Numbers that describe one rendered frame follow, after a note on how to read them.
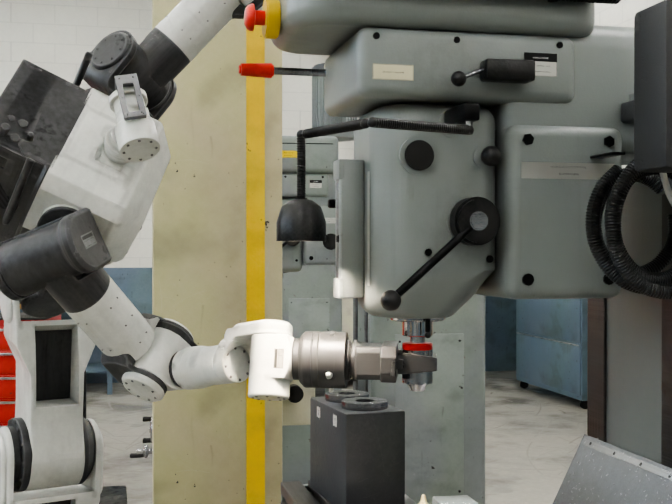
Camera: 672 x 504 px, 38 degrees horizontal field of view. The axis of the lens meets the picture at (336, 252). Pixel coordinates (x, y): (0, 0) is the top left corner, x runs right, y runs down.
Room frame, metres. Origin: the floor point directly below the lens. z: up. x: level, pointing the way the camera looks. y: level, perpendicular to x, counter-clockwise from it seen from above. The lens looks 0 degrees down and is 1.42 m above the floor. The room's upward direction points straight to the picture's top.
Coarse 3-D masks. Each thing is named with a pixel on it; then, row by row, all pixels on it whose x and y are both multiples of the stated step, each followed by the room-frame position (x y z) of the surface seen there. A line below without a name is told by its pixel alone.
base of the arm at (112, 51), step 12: (108, 36) 1.78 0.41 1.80; (120, 36) 1.76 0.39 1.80; (132, 36) 1.75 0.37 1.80; (96, 48) 1.77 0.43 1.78; (108, 48) 1.76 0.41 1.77; (120, 48) 1.74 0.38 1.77; (132, 48) 1.74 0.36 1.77; (96, 60) 1.75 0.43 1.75; (108, 60) 1.74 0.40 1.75; (120, 60) 1.73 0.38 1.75; (96, 72) 1.75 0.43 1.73; (108, 72) 1.73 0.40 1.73; (120, 72) 1.73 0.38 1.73; (96, 84) 1.76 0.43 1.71; (108, 84) 1.73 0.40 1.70; (168, 96) 1.83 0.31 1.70; (156, 108) 1.83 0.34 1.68
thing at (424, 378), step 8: (408, 352) 1.50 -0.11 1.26; (416, 352) 1.49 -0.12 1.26; (424, 352) 1.49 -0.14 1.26; (432, 352) 1.51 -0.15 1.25; (408, 376) 1.50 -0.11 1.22; (416, 376) 1.49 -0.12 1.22; (424, 376) 1.49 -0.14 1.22; (432, 376) 1.51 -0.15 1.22; (416, 384) 1.49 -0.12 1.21; (424, 384) 1.50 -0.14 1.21
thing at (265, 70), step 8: (248, 64) 1.55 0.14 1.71; (256, 64) 1.55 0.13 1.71; (264, 64) 1.55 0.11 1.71; (240, 72) 1.55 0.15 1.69; (248, 72) 1.55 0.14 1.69; (256, 72) 1.55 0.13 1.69; (264, 72) 1.55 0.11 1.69; (272, 72) 1.55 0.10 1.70; (280, 72) 1.56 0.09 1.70; (288, 72) 1.57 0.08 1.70; (296, 72) 1.57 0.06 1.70; (304, 72) 1.57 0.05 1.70; (312, 72) 1.57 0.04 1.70; (320, 72) 1.58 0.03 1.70
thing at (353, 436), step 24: (312, 408) 2.00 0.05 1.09; (336, 408) 1.87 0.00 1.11; (360, 408) 1.84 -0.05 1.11; (384, 408) 1.86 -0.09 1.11; (312, 432) 2.00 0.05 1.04; (336, 432) 1.86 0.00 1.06; (360, 432) 1.81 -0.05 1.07; (384, 432) 1.83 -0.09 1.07; (312, 456) 2.00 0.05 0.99; (336, 456) 1.86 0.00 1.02; (360, 456) 1.81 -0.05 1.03; (384, 456) 1.83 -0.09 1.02; (312, 480) 2.00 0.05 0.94; (336, 480) 1.86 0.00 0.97; (360, 480) 1.81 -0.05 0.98; (384, 480) 1.83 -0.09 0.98
